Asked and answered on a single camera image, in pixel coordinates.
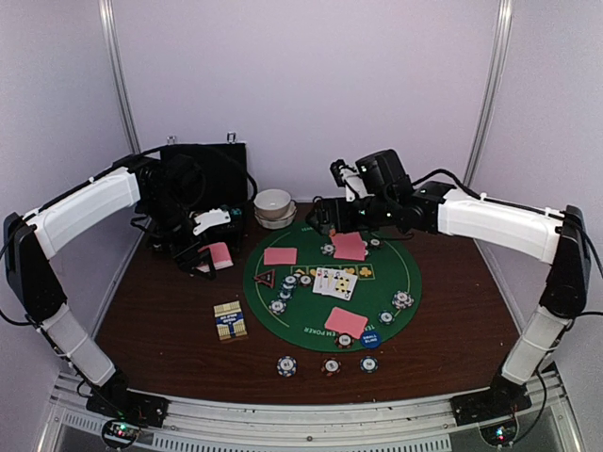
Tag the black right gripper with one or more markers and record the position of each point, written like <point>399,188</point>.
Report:
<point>323,206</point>

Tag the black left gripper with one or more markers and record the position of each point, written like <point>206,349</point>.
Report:
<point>187,261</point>

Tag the pink backed card deck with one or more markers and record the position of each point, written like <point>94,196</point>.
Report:
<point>220,255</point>

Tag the dealt red card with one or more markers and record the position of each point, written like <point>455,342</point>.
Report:
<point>349,246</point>
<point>275,256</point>
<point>342,321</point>

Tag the face up community cards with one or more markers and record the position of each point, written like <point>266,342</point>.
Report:
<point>334,282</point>

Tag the single blue chip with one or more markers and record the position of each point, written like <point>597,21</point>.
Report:
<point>386,317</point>

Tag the blue small blind button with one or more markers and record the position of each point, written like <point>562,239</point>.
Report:
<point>371,339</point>

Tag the blue white chip stack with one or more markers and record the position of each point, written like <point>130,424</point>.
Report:
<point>287,366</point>

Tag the dark blue green chip stack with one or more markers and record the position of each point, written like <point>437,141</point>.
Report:
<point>369,364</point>

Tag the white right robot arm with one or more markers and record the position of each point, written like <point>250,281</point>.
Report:
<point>556,239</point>

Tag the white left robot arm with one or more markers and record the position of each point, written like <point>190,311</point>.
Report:
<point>37,242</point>

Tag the white scalloped dish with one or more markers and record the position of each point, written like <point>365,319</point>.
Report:
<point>285,220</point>

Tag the white ceramic bowl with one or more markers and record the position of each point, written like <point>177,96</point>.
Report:
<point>272,203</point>

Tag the gold card box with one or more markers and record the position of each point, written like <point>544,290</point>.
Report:
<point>230,322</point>

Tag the green round poker mat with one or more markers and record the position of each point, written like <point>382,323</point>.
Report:
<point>384,271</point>

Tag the triangular black red all-in marker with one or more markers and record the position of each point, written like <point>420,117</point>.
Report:
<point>266,278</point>

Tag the black poker chip case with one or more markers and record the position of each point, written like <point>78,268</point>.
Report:
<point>219,178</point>

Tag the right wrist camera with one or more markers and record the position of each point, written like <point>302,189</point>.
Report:
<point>372,175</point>

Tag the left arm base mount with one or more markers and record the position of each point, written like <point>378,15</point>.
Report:
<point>114,399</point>

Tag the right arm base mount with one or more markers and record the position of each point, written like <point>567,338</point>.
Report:
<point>501,398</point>

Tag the aluminium frame post left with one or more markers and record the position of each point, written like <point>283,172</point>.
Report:
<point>109,28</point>

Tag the aluminium front rail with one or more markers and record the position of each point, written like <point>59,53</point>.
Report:
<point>421,424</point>

